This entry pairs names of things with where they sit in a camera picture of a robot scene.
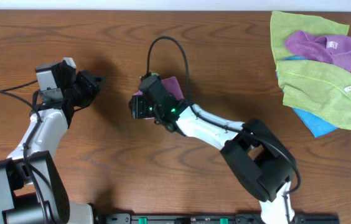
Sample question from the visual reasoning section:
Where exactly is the purple microfiber cloth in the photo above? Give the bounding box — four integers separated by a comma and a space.
129, 77, 184, 119

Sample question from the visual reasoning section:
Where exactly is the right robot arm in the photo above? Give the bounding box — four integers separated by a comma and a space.
129, 73, 299, 223

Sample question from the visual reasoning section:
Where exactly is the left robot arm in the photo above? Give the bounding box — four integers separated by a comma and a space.
0, 57, 103, 224

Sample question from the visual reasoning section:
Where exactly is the large green cloth top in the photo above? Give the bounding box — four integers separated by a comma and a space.
269, 11, 349, 62

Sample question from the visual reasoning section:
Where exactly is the blue cloth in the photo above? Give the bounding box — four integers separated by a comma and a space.
275, 55, 337, 138

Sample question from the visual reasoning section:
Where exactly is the green cloth with label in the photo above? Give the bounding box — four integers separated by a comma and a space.
276, 60, 351, 130

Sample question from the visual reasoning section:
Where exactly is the purple cloth with label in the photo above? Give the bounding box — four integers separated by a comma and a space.
284, 30, 351, 72

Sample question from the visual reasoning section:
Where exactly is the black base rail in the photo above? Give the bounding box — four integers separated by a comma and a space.
101, 213, 340, 224

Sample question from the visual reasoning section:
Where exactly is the right black cable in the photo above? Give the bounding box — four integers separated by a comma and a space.
146, 36, 302, 224

